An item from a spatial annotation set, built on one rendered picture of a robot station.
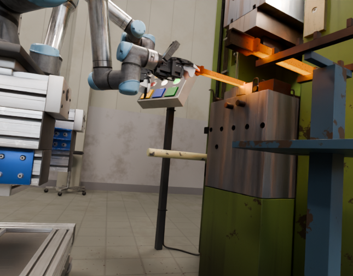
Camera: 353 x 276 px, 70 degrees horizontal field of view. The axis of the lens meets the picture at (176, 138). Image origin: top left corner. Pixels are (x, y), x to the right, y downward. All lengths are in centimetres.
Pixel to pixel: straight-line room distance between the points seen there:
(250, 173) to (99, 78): 73
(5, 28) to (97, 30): 39
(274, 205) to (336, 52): 66
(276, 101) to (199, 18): 402
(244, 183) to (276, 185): 13
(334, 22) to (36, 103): 114
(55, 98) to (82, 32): 369
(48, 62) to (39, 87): 57
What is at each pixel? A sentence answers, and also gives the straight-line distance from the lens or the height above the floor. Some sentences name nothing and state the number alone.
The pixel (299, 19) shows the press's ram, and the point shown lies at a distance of 158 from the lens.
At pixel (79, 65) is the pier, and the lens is 415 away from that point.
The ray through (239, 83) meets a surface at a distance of 130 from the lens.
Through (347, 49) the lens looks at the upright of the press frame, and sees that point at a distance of 122.
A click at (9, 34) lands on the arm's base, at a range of 77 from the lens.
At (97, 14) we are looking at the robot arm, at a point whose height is 111.
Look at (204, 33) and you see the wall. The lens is 495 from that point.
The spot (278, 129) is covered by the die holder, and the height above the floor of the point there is 76.
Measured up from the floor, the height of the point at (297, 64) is 92.
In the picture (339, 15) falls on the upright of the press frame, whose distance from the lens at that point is 131.
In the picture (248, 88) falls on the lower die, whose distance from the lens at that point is 128.
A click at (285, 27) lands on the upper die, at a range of 156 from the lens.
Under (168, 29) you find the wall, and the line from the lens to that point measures 477.
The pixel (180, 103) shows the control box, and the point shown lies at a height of 94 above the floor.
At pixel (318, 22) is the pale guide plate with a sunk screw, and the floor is 122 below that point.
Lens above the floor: 60
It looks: 5 degrees up
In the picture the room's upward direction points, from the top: 5 degrees clockwise
